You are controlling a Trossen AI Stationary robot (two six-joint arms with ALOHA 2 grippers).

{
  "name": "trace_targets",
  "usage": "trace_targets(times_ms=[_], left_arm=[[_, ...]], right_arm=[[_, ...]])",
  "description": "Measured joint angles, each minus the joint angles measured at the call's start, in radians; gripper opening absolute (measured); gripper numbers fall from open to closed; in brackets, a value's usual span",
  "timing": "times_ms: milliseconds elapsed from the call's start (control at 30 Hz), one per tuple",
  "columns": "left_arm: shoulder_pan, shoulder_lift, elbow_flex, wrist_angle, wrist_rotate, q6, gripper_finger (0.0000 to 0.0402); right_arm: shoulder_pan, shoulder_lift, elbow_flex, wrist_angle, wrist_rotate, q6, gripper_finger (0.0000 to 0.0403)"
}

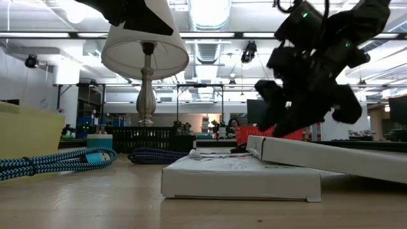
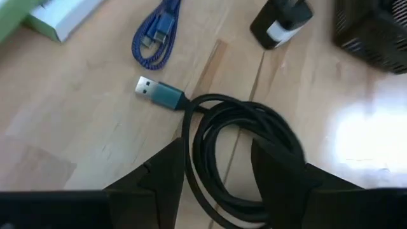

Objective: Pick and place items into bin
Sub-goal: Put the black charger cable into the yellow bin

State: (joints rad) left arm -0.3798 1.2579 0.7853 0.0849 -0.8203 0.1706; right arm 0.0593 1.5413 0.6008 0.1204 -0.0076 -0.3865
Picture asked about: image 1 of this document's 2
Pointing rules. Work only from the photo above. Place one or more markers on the black ceiling camera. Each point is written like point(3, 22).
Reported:
point(249, 52)
point(31, 61)

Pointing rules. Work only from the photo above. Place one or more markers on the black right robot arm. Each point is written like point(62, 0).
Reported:
point(359, 22)

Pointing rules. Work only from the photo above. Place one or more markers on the small black adapter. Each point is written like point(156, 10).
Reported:
point(240, 149)

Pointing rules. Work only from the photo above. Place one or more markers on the person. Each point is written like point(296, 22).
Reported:
point(233, 125)

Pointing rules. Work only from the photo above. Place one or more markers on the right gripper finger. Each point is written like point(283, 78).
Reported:
point(302, 117)
point(270, 111)

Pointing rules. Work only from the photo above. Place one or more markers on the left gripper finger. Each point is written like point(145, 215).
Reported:
point(149, 22)

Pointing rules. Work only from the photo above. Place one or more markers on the tall white box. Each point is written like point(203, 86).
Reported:
point(330, 130)

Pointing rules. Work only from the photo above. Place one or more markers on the dark storage shelving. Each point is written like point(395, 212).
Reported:
point(90, 108)

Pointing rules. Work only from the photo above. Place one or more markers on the teal marker pen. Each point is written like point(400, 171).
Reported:
point(57, 160)

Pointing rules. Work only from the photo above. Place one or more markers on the red plastic bin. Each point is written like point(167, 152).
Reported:
point(251, 136)

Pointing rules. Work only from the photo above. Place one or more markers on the black plastic bin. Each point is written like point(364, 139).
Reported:
point(143, 140)

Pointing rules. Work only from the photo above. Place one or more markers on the black computer monitor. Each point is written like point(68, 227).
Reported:
point(254, 111)
point(399, 109)

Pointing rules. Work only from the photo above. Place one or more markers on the yellow plastic bin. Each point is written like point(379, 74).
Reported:
point(28, 133)

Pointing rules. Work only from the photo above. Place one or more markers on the white shade silver table lamp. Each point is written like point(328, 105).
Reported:
point(143, 51)

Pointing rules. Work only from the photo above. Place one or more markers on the black metal table frame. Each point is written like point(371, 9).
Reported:
point(213, 143)

